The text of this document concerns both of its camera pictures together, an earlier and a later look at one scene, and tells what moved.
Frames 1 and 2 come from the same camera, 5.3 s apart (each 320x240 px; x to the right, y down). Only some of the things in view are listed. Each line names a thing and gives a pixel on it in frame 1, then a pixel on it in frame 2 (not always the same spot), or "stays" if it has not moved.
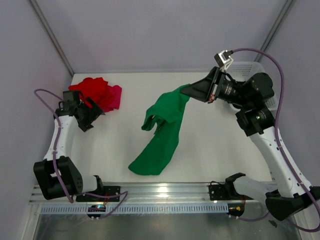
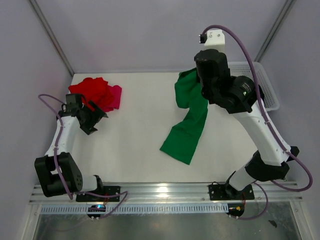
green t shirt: [167, 111] → [182, 139]
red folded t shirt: [97, 89] stays
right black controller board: [236, 209] stays
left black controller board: [96, 208] stays
